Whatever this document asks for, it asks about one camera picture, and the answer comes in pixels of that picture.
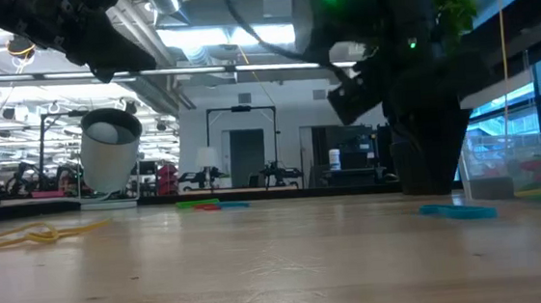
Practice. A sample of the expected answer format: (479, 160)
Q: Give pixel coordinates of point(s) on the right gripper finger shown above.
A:
(456, 146)

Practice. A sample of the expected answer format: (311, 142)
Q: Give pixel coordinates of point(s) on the wide black rubber band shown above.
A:
(491, 188)

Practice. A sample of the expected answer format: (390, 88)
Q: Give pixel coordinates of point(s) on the blue rubber band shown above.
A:
(464, 212)
(236, 204)

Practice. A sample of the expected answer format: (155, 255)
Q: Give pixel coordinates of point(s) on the yellow rubber band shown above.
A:
(35, 236)

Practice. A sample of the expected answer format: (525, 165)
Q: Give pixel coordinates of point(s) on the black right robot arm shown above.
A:
(366, 13)

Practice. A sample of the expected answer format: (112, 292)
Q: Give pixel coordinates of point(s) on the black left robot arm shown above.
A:
(23, 16)

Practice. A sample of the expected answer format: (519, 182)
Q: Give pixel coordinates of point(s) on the background black robot arm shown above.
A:
(279, 172)
(195, 177)

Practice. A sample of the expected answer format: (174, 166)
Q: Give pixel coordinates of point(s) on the clear plastic bin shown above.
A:
(493, 153)

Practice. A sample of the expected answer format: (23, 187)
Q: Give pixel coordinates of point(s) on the black plant pot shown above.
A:
(415, 174)

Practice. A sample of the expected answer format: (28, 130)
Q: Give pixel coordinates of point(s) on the long ceiling light tube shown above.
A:
(66, 76)
(276, 66)
(182, 70)

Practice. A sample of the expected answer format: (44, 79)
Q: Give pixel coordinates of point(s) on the green leafy plant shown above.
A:
(455, 6)

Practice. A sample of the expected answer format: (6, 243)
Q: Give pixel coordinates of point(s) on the black cabinet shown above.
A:
(347, 140)

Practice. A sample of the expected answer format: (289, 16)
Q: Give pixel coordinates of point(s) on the white wipes canister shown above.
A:
(334, 160)

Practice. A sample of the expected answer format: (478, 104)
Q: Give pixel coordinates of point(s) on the red tool cart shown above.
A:
(167, 179)

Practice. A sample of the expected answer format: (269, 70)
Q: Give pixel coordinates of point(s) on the pink tray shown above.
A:
(49, 193)

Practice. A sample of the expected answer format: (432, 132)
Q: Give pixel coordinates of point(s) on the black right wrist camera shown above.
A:
(353, 101)

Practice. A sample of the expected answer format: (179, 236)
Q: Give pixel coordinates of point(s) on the grey wall vent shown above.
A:
(319, 95)
(244, 98)

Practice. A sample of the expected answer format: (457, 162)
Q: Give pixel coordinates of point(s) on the black camera rig frame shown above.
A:
(43, 140)
(240, 108)

